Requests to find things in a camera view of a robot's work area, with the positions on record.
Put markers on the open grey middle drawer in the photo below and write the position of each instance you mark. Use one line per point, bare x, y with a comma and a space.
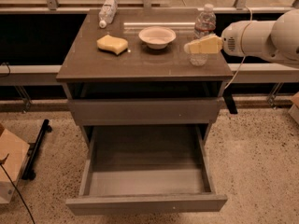
146, 169

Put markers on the cardboard box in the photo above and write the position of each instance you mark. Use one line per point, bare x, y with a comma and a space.
13, 154

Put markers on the white bowl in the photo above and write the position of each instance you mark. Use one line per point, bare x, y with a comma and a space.
157, 37

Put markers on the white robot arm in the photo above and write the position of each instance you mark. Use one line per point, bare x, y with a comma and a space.
272, 41

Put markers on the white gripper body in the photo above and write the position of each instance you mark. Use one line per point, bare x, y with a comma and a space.
231, 41

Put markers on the yellow sponge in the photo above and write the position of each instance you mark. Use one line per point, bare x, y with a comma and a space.
111, 43

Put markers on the closed grey top drawer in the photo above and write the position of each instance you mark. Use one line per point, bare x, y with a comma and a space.
145, 112

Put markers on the clear water bottle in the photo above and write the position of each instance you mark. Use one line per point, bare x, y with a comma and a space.
205, 24
107, 13

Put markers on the lying clear water bottle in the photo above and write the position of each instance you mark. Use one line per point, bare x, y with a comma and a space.
107, 13

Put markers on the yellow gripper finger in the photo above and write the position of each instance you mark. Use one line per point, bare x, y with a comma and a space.
209, 44

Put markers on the grey drawer cabinet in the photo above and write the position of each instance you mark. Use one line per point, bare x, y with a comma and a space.
140, 72

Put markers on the metal window rail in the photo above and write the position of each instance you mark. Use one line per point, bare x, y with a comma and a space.
45, 75

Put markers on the black stand leg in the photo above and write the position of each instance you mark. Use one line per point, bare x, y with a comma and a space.
29, 172

